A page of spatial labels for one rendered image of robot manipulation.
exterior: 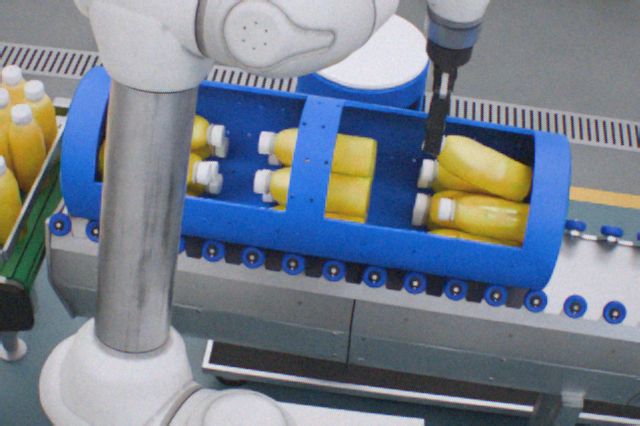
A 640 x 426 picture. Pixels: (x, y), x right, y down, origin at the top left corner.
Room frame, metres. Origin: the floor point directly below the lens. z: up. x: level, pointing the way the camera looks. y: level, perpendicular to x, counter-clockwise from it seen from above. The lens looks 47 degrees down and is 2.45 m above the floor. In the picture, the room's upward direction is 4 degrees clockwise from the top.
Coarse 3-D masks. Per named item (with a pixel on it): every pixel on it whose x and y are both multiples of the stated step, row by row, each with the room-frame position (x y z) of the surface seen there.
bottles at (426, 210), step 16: (224, 144) 1.43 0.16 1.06; (272, 160) 1.41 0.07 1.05; (368, 176) 1.34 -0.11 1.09; (192, 192) 1.33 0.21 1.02; (208, 192) 1.37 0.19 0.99; (448, 192) 1.31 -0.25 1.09; (464, 192) 1.31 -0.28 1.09; (272, 208) 1.26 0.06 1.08; (368, 208) 1.36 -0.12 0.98; (416, 208) 1.29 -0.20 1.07; (432, 208) 1.29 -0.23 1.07; (416, 224) 1.32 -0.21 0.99; (432, 224) 1.31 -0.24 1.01; (448, 224) 1.27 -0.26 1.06; (480, 240) 1.20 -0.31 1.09; (496, 240) 1.21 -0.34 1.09
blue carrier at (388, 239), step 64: (64, 128) 1.30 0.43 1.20; (256, 128) 1.48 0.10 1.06; (320, 128) 1.31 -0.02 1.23; (384, 128) 1.45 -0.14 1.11; (448, 128) 1.43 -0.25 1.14; (512, 128) 1.36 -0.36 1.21; (64, 192) 1.24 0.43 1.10; (256, 192) 1.40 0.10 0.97; (320, 192) 1.21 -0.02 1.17; (384, 192) 1.40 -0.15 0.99; (320, 256) 1.21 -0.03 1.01; (384, 256) 1.17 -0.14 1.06; (448, 256) 1.16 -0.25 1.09; (512, 256) 1.15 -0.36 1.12
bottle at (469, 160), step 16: (448, 144) 1.30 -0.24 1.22; (464, 144) 1.30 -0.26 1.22; (480, 144) 1.31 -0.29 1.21; (448, 160) 1.28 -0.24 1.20; (464, 160) 1.28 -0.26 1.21; (480, 160) 1.28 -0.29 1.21; (496, 160) 1.29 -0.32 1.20; (512, 160) 1.30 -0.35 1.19; (464, 176) 1.27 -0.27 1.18; (480, 176) 1.27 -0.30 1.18; (496, 176) 1.27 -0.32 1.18; (512, 176) 1.27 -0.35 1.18; (528, 176) 1.28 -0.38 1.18; (496, 192) 1.26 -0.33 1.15; (512, 192) 1.26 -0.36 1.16; (528, 192) 1.26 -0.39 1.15
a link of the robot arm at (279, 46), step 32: (224, 0) 0.82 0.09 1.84; (256, 0) 0.80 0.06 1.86; (288, 0) 0.81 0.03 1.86; (320, 0) 0.83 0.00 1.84; (352, 0) 0.87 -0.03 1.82; (224, 32) 0.79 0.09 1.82; (256, 32) 0.78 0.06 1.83; (288, 32) 0.78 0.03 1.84; (320, 32) 0.81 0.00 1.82; (352, 32) 0.85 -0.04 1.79; (256, 64) 0.77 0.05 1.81; (288, 64) 0.78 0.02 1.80; (320, 64) 0.81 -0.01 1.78
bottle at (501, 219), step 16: (464, 208) 1.23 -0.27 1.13; (480, 208) 1.23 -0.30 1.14; (496, 208) 1.23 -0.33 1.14; (512, 208) 1.23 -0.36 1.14; (528, 208) 1.24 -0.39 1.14; (464, 224) 1.22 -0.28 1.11; (480, 224) 1.21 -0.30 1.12; (496, 224) 1.21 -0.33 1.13; (512, 224) 1.21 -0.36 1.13; (512, 240) 1.20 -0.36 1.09
